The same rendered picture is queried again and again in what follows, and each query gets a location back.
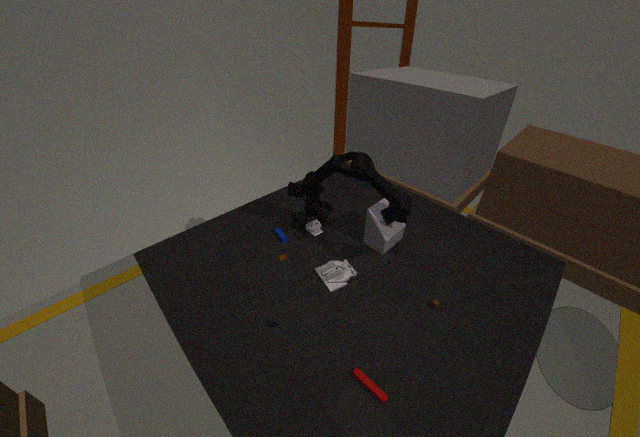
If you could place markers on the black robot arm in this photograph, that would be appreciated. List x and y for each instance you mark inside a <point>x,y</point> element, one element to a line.
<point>363,168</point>

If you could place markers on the dark red flat bar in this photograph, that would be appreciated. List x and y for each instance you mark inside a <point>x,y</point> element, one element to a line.
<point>370,385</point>

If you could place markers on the blue rectangular block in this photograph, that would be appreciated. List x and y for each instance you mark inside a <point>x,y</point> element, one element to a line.
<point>280,235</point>

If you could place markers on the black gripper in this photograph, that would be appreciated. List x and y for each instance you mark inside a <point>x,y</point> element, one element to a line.
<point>301,219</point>

